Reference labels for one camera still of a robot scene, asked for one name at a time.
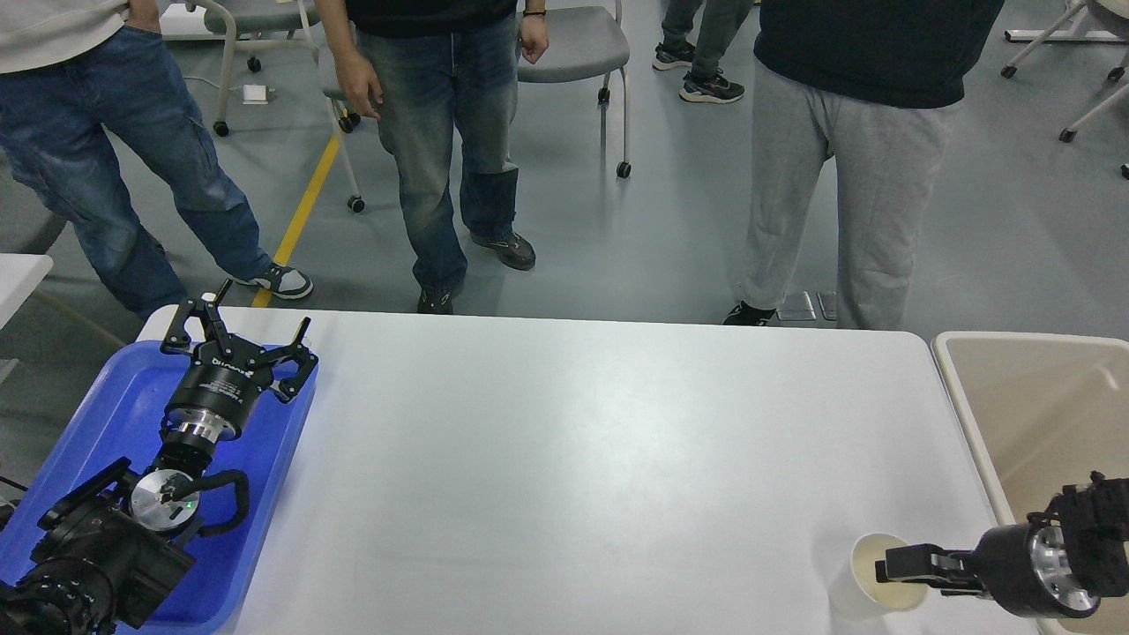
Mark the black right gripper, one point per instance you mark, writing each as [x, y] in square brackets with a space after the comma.
[1023, 567]

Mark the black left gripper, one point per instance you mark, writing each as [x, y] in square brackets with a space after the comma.
[220, 381]

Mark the white paper cup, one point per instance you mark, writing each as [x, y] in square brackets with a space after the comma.
[855, 592]

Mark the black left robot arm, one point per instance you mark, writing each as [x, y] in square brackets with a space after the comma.
[150, 512]

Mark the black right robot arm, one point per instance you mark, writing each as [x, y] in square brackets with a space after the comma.
[1093, 518]

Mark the beige plastic bin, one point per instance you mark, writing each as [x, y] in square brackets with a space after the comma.
[1040, 412]

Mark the white side table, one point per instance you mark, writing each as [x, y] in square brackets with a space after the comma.
[21, 274]

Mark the white power adapter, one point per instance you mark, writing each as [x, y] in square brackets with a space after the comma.
[254, 94]

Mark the person in blue jeans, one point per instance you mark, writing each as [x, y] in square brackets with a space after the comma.
[76, 73]

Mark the grey chair middle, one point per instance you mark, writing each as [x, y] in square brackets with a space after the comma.
[342, 120]

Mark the grey chair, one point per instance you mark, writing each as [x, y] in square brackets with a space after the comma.
[587, 41]
[251, 26]
[342, 120]

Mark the grey chair left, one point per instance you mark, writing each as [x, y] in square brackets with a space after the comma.
[251, 26]

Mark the person in faded jeans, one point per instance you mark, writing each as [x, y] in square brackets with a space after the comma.
[440, 78]

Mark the grey chair right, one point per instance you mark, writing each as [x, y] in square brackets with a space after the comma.
[587, 41]

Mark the person in grey sweatpants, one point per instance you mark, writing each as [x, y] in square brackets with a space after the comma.
[875, 86]

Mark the person with black sneakers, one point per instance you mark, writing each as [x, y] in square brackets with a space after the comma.
[696, 34]

